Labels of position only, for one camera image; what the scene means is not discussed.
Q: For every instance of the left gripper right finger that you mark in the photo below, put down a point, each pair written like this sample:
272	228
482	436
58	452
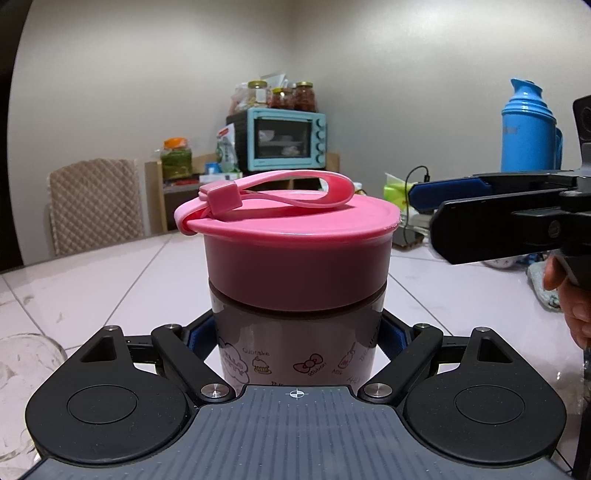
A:
472	399

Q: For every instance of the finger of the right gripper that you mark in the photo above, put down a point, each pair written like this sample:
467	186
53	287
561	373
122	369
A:
427	197
492	227

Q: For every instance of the red contents jar middle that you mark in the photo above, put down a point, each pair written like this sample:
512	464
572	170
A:
282	98

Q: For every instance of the glass jar yellow lid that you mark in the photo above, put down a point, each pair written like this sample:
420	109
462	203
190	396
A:
257	94

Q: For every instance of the pink bottle cap with strap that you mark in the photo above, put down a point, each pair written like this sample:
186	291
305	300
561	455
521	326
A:
292	250

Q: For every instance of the blue thermos flask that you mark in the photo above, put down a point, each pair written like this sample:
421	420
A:
531	140

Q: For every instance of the pink patterned bottle body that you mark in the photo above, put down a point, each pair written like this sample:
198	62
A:
266	347

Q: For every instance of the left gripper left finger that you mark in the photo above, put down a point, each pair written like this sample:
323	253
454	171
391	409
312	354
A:
121	398

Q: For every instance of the green packet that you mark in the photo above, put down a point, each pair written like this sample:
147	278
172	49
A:
396	191

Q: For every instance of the red contents jar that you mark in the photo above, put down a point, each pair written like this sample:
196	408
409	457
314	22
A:
304	97
282	98

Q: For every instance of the clear drinking glass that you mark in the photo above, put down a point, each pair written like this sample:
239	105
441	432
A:
27	360

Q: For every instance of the wooden side shelf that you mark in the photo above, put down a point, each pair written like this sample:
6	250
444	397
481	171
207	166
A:
160	199

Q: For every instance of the red contents jar right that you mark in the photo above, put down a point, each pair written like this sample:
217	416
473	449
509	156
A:
304	97

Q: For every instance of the right hand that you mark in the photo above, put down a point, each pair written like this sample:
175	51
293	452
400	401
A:
574	301

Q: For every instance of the teal toaster oven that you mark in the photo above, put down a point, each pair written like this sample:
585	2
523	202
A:
273	139

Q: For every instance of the orange lid pickle jar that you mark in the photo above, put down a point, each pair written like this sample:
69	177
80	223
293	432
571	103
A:
176	159

